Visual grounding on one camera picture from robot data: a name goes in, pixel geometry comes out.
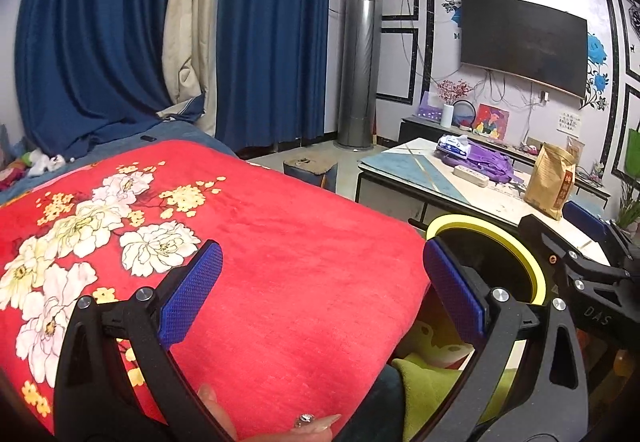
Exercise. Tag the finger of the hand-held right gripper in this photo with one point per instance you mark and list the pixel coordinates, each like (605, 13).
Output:
(537, 232)
(582, 217)

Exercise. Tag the person's dark trouser leg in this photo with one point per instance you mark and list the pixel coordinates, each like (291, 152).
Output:
(375, 407)

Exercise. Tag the purple box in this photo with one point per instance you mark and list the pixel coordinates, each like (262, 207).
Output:
(429, 106)

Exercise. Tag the white wall note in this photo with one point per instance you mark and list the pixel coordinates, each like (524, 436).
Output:
(568, 121)

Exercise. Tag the silver tower air conditioner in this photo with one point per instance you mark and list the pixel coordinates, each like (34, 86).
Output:
(360, 66)

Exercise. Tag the blue storage stool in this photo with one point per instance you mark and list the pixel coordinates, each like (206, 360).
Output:
(310, 174)

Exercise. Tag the green potted plant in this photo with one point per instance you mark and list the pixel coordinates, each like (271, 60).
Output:
(630, 209)

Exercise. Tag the yellow rimmed black bin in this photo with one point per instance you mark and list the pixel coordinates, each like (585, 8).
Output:
(480, 222)

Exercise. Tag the brown paper bag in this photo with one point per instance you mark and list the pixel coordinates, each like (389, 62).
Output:
(547, 182)

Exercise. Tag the narrow blue curtain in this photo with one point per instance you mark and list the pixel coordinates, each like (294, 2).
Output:
(272, 36)

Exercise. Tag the beige power strip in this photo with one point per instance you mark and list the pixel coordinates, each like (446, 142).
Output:
(470, 175)

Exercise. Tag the colourful painting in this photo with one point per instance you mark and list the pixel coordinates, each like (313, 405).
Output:
(491, 120)

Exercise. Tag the wall mounted television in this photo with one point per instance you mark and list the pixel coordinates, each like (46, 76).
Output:
(522, 41)

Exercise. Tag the white blue tissue pack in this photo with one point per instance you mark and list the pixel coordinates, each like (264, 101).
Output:
(452, 146)

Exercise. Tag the grey blue bed sheet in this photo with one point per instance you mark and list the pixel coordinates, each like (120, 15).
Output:
(125, 141)

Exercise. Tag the person's green garment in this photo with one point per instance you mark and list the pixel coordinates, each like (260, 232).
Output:
(425, 382)

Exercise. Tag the black wall clock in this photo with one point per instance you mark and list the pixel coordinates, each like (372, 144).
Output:
(635, 15)

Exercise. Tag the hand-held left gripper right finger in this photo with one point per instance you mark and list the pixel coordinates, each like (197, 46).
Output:
(452, 287)

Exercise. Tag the yellow floral cloth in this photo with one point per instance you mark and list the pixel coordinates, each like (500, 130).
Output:
(442, 344)

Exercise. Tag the red plush toy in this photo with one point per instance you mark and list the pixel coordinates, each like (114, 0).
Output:
(10, 179)

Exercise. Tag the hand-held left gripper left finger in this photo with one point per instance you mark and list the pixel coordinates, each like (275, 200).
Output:
(192, 292)

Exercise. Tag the cream curtain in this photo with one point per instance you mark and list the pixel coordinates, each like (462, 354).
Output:
(192, 21)

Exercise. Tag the white vase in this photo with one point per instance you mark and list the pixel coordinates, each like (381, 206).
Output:
(446, 116)

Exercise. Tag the red floral blanket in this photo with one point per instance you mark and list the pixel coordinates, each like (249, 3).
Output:
(300, 272)

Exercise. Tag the person's left hand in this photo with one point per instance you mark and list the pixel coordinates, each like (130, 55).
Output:
(215, 409)

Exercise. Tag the marble top coffee table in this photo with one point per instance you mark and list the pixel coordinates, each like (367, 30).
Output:
(400, 166)

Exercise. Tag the purple bag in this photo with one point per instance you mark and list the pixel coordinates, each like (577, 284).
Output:
(492, 161)

